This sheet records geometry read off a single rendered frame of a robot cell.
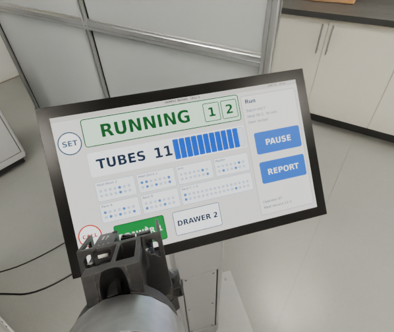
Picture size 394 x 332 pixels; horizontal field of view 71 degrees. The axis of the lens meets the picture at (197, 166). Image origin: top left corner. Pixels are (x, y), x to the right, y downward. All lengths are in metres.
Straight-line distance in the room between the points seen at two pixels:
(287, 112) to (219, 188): 0.21
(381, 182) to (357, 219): 0.42
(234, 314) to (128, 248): 1.27
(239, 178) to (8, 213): 1.89
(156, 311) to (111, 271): 0.04
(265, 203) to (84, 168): 0.35
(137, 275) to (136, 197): 0.34
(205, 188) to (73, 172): 0.24
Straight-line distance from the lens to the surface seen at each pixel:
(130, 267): 0.19
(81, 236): 0.56
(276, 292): 1.61
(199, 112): 0.54
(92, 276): 0.20
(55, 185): 0.55
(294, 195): 0.61
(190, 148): 0.53
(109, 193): 0.53
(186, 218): 0.54
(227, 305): 1.51
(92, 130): 0.54
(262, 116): 0.58
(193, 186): 0.54
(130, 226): 0.54
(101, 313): 0.18
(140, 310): 0.17
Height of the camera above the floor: 1.44
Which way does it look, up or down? 43 degrees down
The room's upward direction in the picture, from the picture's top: 2 degrees counter-clockwise
